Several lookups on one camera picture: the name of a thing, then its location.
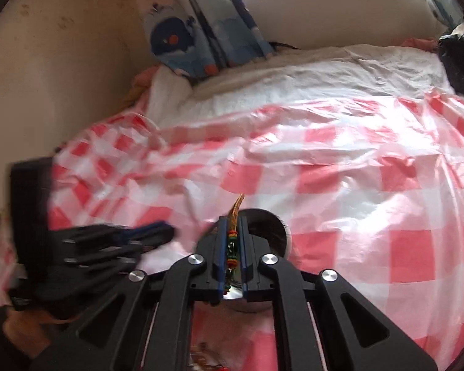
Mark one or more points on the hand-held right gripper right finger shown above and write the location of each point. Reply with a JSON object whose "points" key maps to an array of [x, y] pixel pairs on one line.
{"points": [[244, 262]]}

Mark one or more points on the round metal tin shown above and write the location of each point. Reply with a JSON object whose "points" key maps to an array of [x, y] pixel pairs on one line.
{"points": [[272, 235]]}

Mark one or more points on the red white checkered plastic sheet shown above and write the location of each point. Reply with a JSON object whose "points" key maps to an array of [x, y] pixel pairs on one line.
{"points": [[332, 185]]}

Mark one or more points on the white striped bed sheet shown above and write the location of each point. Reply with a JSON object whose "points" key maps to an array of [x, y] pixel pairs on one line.
{"points": [[301, 69]]}

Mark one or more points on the pink cloth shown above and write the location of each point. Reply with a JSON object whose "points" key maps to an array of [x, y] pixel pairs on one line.
{"points": [[141, 85], [419, 43]]}

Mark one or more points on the black jacket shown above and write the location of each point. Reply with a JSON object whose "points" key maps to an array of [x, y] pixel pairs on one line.
{"points": [[462, 62]]}

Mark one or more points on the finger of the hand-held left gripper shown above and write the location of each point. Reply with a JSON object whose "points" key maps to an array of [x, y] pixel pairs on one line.
{"points": [[150, 231], [100, 262]]}

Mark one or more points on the person's left hand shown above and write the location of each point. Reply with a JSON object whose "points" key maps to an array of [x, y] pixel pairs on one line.
{"points": [[27, 330]]}

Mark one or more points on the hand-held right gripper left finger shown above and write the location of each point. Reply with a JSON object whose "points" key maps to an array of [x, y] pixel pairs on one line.
{"points": [[221, 262]]}

